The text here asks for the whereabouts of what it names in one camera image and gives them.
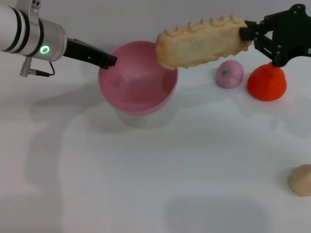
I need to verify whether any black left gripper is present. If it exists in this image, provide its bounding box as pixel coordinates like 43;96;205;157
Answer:
63;37;118;70

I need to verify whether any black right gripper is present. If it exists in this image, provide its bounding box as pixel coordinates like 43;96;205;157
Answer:
239;3;311;67

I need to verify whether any pink plastic bowl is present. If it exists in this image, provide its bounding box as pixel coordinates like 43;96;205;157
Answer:
97;41;179;115

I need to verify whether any orange striped long bread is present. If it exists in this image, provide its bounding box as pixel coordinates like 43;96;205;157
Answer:
155;15;254;71

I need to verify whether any pink round toy peach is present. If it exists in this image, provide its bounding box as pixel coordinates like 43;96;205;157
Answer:
215;59;244;90

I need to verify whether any red-orange toy fruit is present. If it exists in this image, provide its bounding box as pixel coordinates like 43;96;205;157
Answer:
247;61;288;102

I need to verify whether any beige round bun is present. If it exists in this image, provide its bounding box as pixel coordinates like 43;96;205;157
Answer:
287;164;311;197

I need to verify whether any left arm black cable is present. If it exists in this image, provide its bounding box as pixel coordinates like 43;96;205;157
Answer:
19;56;56;78

